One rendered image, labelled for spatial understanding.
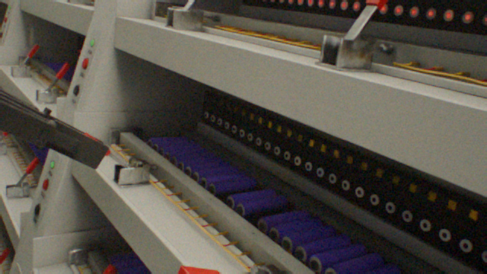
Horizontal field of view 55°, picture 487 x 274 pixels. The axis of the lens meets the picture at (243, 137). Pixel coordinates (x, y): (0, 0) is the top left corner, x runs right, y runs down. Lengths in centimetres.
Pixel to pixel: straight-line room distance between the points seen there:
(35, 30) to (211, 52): 98
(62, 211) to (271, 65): 48
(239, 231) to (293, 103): 15
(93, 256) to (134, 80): 28
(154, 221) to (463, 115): 34
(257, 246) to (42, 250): 43
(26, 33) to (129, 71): 70
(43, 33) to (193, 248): 104
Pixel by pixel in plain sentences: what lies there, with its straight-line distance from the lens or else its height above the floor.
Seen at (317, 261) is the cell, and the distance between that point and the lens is 45.
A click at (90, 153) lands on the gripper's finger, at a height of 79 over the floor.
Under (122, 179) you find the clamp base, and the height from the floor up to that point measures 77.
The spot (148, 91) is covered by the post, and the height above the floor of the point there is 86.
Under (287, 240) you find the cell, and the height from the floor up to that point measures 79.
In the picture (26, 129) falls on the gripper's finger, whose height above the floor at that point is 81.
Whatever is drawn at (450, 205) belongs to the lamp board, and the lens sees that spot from 46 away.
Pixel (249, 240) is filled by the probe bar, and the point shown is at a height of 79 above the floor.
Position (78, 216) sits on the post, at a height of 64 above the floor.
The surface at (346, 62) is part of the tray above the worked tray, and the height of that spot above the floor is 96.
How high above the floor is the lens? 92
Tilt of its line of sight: 6 degrees down
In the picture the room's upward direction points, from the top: 20 degrees clockwise
